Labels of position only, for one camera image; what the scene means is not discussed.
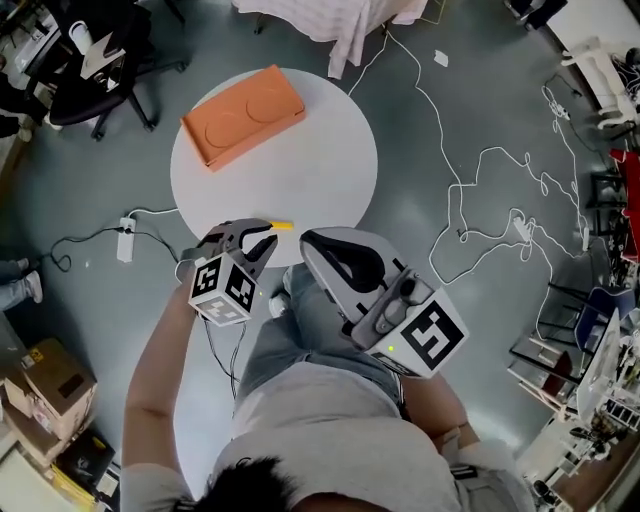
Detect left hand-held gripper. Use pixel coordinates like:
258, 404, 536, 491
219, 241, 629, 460
179, 217, 279, 328

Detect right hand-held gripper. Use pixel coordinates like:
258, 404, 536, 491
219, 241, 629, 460
298, 226, 471, 380

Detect person's right forearm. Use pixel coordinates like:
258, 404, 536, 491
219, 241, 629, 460
422, 372, 482, 454

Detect person's left forearm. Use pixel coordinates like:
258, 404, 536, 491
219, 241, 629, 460
123, 282, 211, 426

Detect person's blue jeans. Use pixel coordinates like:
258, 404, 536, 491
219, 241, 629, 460
233, 262, 407, 419

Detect orange shallow tray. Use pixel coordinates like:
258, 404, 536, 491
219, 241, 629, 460
179, 63, 307, 174

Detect white power strip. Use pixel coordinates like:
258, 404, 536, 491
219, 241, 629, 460
116, 215, 138, 264
512, 215, 534, 247

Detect person's grey shirt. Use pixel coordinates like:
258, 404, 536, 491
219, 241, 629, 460
119, 362, 537, 512

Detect black office chair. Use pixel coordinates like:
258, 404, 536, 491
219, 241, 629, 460
24, 0, 191, 142

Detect white metal rack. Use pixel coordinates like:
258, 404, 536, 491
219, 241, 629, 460
505, 334, 584, 421

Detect pink striped cloth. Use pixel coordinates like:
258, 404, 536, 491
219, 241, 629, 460
232, 0, 431, 80

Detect brown cardboard box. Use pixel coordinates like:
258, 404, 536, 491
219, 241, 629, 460
2, 337, 99, 466

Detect blue chair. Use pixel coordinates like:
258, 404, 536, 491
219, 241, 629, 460
573, 284, 637, 351

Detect white cup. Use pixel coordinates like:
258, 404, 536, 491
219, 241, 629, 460
67, 19, 94, 55

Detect black flat box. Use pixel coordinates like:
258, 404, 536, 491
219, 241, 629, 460
53, 429, 117, 494

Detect red plastic crate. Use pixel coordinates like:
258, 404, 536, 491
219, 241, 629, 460
608, 147, 640, 221

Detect thin gripper cable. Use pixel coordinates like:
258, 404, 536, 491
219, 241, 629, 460
202, 319, 250, 401

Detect looped white floor cable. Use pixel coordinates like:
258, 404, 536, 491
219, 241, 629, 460
428, 146, 599, 287

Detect long white floor cable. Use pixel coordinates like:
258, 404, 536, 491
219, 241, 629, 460
346, 22, 471, 244

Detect black power cable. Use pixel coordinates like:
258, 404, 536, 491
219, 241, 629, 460
49, 225, 180, 274

